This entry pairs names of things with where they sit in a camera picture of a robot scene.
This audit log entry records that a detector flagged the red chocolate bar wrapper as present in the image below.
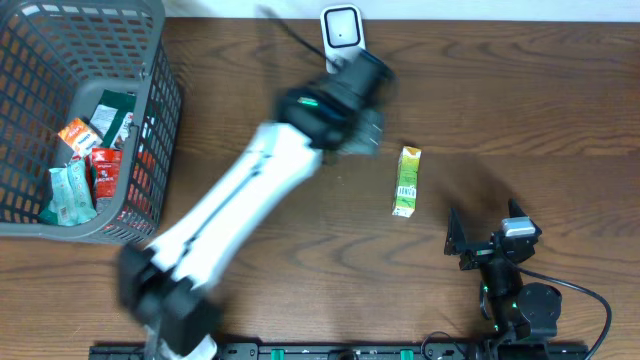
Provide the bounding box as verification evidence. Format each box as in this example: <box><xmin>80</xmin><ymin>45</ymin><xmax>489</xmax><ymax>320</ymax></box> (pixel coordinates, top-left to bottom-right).
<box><xmin>91</xmin><ymin>148</ymin><xmax>122</xmax><ymax>200</ymax></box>

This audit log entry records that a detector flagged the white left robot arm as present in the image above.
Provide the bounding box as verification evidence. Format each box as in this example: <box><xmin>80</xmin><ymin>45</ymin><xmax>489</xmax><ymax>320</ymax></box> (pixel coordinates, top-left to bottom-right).
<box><xmin>117</xmin><ymin>50</ymin><xmax>396</xmax><ymax>359</ymax></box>

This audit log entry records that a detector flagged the green tea drink carton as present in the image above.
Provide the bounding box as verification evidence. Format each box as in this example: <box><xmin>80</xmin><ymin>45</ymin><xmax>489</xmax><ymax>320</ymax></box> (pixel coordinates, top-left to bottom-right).
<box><xmin>392</xmin><ymin>146</ymin><xmax>421</xmax><ymax>218</ymax></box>

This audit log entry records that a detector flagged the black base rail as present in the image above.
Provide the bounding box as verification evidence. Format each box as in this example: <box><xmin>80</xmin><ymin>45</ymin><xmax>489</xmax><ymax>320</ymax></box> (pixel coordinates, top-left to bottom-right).
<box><xmin>88</xmin><ymin>341</ymin><xmax>588</xmax><ymax>360</ymax></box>

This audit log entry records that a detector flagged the white barcode scanner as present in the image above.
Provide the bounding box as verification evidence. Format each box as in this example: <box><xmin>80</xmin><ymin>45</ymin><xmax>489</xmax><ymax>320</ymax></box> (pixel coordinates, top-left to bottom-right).
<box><xmin>320</xmin><ymin>4</ymin><xmax>366</xmax><ymax>73</ymax></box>

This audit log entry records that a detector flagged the orange tissue pack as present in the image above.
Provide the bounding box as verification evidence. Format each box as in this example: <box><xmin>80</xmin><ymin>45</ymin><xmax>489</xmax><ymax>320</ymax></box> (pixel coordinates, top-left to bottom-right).
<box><xmin>57</xmin><ymin>118</ymin><xmax>103</xmax><ymax>157</ymax></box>

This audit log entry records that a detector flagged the green white 3M package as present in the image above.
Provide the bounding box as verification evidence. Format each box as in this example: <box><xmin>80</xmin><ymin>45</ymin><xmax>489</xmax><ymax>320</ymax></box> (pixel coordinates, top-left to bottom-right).
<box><xmin>89</xmin><ymin>90</ymin><xmax>136</xmax><ymax>149</ymax></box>

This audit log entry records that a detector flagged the grey plastic mesh basket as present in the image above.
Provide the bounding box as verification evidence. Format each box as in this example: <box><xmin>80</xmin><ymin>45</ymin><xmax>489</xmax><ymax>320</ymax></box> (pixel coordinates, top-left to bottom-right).
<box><xmin>1</xmin><ymin>0</ymin><xmax>182</xmax><ymax>244</ymax></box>

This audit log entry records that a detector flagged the mint wet wipes pack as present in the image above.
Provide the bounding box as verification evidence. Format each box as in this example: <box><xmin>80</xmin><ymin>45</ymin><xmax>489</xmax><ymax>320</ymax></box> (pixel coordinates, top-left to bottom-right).
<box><xmin>39</xmin><ymin>158</ymin><xmax>97</xmax><ymax>226</ymax></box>

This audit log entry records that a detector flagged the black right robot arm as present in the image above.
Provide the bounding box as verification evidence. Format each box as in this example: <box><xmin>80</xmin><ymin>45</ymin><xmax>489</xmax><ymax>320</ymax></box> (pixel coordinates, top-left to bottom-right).
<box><xmin>444</xmin><ymin>199</ymin><xmax>562</xmax><ymax>342</ymax></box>

